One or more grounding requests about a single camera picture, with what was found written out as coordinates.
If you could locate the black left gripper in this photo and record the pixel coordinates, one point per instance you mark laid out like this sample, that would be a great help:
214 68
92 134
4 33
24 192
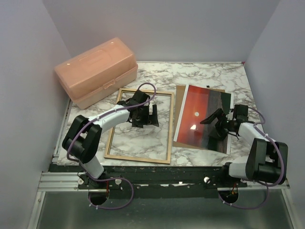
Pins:
152 119

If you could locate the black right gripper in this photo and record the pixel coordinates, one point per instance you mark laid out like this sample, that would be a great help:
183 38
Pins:
220 135

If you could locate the wooden picture frame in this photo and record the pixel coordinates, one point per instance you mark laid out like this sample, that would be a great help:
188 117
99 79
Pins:
150 144

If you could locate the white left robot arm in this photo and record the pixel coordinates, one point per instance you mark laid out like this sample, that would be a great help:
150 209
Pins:
83 137

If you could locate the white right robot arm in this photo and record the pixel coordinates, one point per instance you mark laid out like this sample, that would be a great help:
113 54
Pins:
267 159

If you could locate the red sunset photo print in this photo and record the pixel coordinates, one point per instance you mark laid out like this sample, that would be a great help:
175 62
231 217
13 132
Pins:
197 117

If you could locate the brown cardboard backing board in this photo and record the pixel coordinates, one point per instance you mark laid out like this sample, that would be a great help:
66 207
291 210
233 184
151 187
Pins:
179 100

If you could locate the pink plastic storage box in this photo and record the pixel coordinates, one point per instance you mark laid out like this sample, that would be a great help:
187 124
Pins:
97 73

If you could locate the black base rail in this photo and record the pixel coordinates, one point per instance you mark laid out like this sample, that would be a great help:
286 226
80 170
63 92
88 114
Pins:
121 182

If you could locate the aluminium extrusion rail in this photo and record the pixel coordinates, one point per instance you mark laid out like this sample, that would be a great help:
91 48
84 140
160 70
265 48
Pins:
58 182

